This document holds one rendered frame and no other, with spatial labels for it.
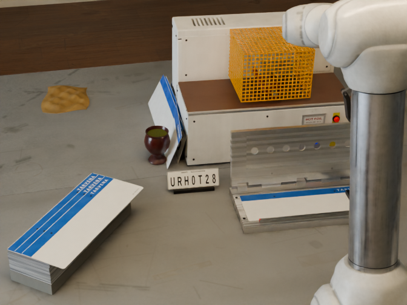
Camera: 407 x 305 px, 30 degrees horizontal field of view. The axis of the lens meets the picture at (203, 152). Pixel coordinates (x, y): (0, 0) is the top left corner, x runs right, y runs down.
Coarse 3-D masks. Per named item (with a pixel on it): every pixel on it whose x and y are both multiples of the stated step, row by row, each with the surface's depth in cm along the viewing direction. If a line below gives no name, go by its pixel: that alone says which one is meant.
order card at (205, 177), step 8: (216, 168) 234; (168, 176) 232; (176, 176) 232; (184, 176) 233; (192, 176) 233; (200, 176) 234; (208, 176) 234; (216, 176) 234; (168, 184) 232; (176, 184) 233; (184, 184) 233; (192, 184) 233; (200, 184) 234; (208, 184) 234; (216, 184) 235
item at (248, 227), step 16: (240, 192) 231; (256, 192) 230; (272, 192) 231; (240, 208) 223; (240, 224) 220; (256, 224) 217; (272, 224) 217; (288, 224) 218; (304, 224) 219; (320, 224) 220; (336, 224) 221
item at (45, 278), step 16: (128, 208) 222; (112, 224) 215; (16, 240) 196; (96, 240) 208; (16, 256) 192; (80, 256) 202; (16, 272) 195; (32, 272) 193; (48, 272) 190; (64, 272) 196; (48, 288) 193
